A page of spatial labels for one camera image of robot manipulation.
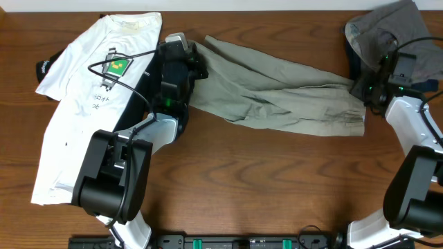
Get olive green shorts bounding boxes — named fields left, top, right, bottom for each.
left=190, top=36, right=366, bottom=136

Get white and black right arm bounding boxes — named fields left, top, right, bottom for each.
left=345, top=73, right=442, bottom=248

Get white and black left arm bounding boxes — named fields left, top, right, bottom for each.
left=71, top=41, right=208, bottom=248

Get black garment under t-shirt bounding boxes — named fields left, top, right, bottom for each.
left=35, top=41, right=163, bottom=132

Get grey shorts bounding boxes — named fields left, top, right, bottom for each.
left=344, top=0, right=442, bottom=83

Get navy blue garment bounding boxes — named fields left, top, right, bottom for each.
left=345, top=44, right=440, bottom=93

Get white graphic t-shirt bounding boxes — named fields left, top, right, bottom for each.
left=31, top=12, right=162, bottom=205

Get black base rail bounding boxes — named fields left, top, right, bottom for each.
left=67, top=228, right=347, bottom=249

